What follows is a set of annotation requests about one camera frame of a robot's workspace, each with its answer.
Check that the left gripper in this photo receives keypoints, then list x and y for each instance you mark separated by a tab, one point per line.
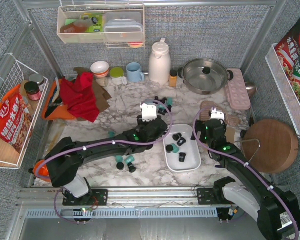
161	109

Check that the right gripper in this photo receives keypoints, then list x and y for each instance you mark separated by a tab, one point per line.
201	127

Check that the tan scouring pad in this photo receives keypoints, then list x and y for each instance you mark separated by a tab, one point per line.
230	134

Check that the teal coffee capsule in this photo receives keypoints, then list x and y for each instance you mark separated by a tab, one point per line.
169	101
111	134
129	159
161	107
148	101
176	149
119	159

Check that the white storage basket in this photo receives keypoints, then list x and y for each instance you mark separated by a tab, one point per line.
193	158

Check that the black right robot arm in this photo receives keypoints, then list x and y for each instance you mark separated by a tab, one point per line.
276	212

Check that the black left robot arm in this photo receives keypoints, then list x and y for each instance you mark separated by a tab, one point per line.
64	160

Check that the white mesh side basket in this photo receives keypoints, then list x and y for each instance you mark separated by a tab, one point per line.
286	91

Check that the striped brown mat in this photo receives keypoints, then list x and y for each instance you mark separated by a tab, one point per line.
230	119

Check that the clear wine glass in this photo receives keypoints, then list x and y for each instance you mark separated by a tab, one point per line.
153	86

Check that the pink egg tray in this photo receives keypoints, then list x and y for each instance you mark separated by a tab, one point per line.
236	92

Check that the steel pot with lid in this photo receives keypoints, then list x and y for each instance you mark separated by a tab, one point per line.
205	76

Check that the brown felt mat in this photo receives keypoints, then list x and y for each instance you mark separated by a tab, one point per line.
101	94

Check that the yellow spice bottle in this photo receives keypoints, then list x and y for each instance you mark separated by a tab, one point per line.
173	77

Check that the metal ladle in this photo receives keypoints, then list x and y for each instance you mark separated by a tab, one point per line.
251	88

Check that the round wooden cutting board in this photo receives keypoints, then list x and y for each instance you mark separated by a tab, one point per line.
271	146

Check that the light blue mug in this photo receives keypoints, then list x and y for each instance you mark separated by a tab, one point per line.
134	72

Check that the white thermos jug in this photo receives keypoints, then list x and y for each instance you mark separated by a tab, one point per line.
160	62

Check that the glass jar green lid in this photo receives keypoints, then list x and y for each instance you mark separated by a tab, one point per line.
117	76

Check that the small glass jar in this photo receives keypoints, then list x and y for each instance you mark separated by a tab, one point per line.
103	81

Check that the white orange striped bowl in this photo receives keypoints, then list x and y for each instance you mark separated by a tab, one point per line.
100	69

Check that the red cloth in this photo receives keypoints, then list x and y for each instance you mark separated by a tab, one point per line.
79	97

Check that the orange tray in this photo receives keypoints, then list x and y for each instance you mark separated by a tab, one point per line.
51	113

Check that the clear plastic container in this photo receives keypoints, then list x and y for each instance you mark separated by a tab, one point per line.
123	26

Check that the green food packet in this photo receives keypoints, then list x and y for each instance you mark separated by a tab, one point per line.
98	23

